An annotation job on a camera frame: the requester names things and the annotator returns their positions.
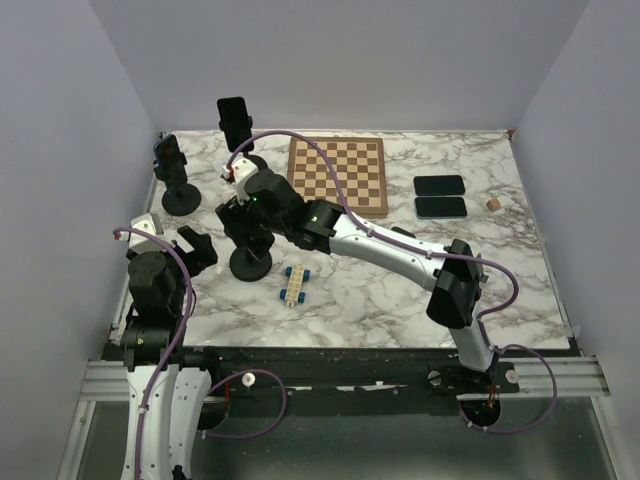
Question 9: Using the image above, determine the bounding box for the black stand for pink phone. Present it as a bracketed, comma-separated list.
[229, 247, 272, 282]

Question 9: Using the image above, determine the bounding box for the black stand with blue phone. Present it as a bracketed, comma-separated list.
[154, 153, 201, 216]

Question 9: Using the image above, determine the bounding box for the blue phone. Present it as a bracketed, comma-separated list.
[153, 134, 187, 184]

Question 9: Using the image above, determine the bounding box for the teal phone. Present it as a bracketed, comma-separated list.
[414, 197, 467, 219]

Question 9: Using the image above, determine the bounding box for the black phone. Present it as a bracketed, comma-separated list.
[413, 175, 466, 197]
[216, 96, 253, 152]

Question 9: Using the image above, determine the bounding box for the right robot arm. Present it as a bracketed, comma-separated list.
[216, 167, 497, 392]

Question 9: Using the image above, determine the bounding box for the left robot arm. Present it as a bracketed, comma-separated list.
[116, 215, 222, 479]

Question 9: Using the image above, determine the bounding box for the black round phone stand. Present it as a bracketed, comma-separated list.
[219, 113, 267, 171]

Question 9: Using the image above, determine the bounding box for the black phone on stand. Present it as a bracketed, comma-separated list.
[216, 96, 253, 152]

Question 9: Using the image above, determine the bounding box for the blue white toy block car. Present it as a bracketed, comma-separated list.
[279, 264, 311, 307]

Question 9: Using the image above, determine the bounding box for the wooden chessboard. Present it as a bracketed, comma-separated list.
[287, 136, 388, 219]

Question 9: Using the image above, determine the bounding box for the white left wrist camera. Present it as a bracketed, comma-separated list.
[114, 213, 164, 254]

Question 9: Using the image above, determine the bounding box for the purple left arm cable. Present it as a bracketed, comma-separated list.
[113, 227, 289, 480]

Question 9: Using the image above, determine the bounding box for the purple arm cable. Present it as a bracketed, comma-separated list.
[224, 130, 559, 435]
[113, 227, 289, 480]

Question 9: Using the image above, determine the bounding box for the black mounting rail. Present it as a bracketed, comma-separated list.
[102, 344, 521, 416]

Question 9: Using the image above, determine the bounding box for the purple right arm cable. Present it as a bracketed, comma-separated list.
[224, 130, 559, 435]

